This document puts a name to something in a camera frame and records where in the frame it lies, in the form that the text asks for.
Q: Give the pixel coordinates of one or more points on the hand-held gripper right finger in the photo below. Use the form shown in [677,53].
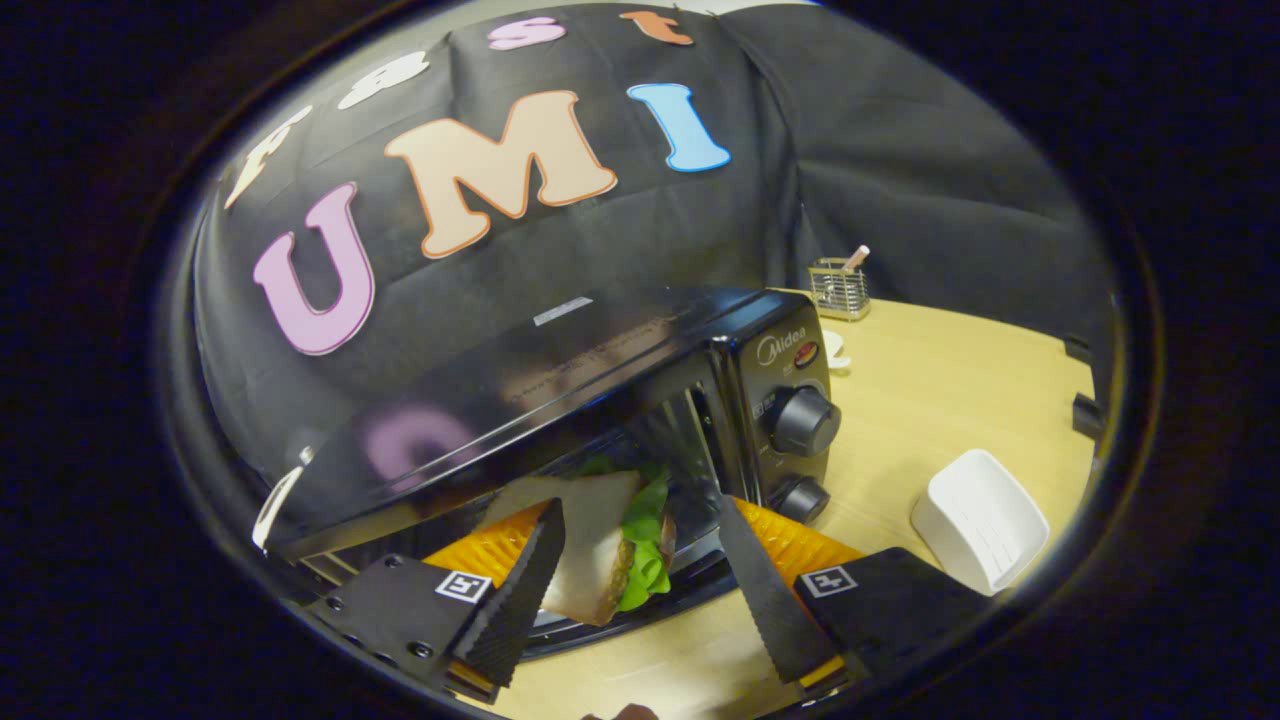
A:
[765,600]

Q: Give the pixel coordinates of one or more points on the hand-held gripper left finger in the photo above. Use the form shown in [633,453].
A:
[520,600]

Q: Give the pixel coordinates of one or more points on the white bread lettuce sandwich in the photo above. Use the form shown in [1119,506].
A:
[600,540]

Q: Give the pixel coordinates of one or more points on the black toaster oven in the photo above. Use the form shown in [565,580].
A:
[600,350]

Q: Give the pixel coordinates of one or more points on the white rectangular dish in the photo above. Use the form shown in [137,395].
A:
[980,520]

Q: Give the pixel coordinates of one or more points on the white spoon rest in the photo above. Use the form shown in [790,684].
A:
[833,350]

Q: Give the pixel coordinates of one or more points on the thin pale stick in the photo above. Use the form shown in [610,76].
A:
[857,257]

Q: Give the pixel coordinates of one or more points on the black table clamp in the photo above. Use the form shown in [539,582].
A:
[1087,415]
[1077,348]

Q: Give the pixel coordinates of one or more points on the black backdrop cloth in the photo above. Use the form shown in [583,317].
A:
[900,180]

